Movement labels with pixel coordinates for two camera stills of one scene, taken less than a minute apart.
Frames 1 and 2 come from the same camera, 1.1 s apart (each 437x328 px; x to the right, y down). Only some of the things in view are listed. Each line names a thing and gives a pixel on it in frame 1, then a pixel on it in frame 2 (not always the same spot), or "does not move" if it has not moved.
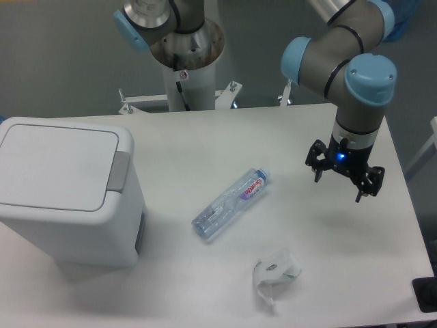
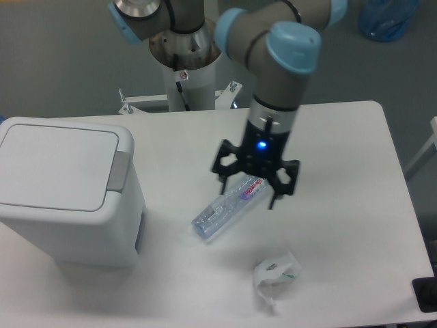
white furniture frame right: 427,153 does not move
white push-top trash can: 72,191 does not move
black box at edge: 425,290 does not move
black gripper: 341,156 -> 262,150
